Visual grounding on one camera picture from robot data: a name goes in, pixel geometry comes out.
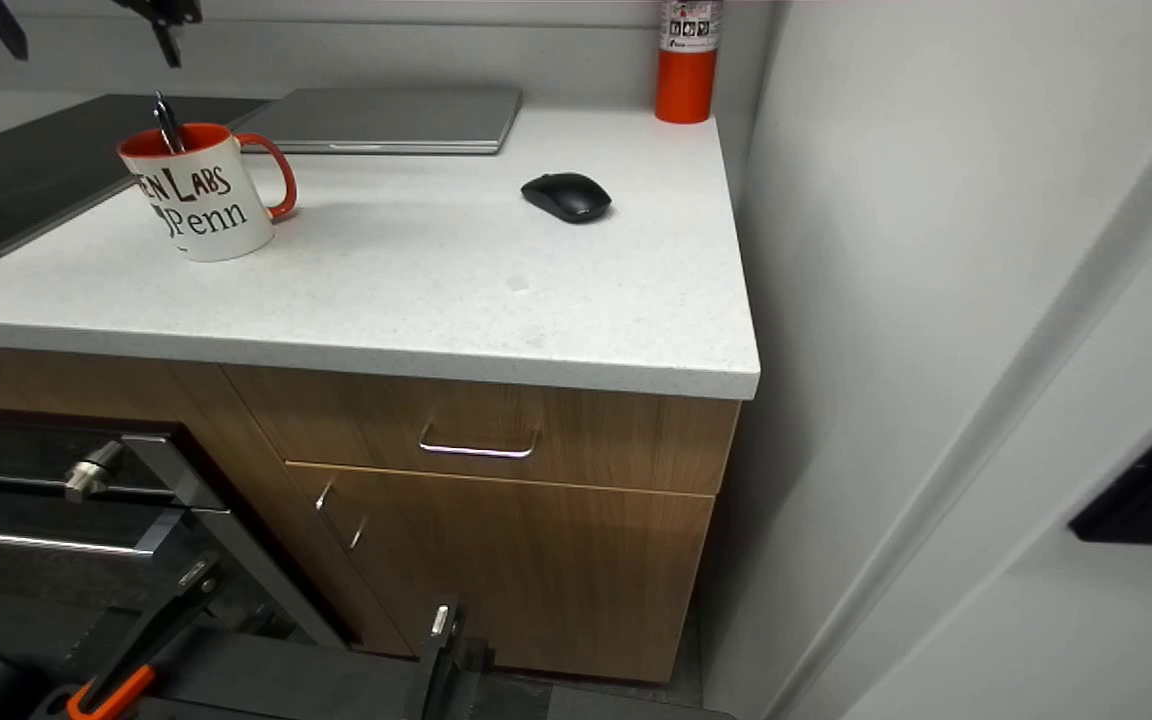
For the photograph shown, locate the black pen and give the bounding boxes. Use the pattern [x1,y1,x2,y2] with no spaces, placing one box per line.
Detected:
[153,97,189,156]

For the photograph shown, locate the white mug orange interior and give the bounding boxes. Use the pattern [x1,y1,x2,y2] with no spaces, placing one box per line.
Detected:
[118,119,299,264]

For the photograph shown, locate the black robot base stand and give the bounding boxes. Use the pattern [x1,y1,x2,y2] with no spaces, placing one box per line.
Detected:
[0,630,728,720]

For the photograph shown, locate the black induction cooktop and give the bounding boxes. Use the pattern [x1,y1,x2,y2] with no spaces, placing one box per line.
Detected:
[0,91,274,274]

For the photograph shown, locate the grey closed laptop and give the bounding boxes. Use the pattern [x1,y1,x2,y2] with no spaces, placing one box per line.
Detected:
[244,86,524,156]

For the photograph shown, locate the black computer mouse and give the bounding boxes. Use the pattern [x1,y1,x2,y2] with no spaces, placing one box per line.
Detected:
[519,174,611,226]

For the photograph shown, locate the orange spray can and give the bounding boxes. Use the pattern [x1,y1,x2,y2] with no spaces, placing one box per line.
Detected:
[655,0,725,125]

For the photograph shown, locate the wooden cabinet with drawer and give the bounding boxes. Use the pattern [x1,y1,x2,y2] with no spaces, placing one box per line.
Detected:
[0,354,740,684]

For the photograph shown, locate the black clamp with silver tip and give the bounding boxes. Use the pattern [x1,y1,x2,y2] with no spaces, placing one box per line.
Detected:
[409,600,494,720]

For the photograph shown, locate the silver drawer handle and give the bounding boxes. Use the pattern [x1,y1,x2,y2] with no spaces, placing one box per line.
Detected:
[417,425,537,459]

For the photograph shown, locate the orange handled clamp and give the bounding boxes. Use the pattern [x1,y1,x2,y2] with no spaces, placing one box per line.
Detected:
[63,572,215,720]

